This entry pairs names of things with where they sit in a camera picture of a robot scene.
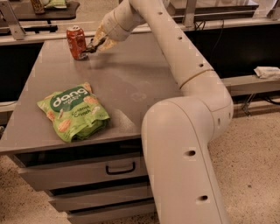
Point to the red coke can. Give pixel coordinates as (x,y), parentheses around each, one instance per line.
(76,42)

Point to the black drawer handle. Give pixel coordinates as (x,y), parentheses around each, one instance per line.
(112,171)

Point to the white crumpled cloth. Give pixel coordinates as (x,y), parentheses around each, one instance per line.
(268,72)

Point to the green background snack bag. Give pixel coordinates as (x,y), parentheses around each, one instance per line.
(56,4)

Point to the grey drawer cabinet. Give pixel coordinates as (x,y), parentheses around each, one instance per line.
(127,79)

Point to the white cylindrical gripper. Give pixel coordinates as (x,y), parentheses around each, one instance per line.
(110,24)

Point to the dark background table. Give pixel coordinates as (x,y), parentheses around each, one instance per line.
(24,12)

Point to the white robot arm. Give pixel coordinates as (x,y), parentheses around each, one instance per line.
(176,131)

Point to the brown snack package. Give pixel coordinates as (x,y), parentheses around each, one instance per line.
(38,7)

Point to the green dang chips bag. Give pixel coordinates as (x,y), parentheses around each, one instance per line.
(75,113)

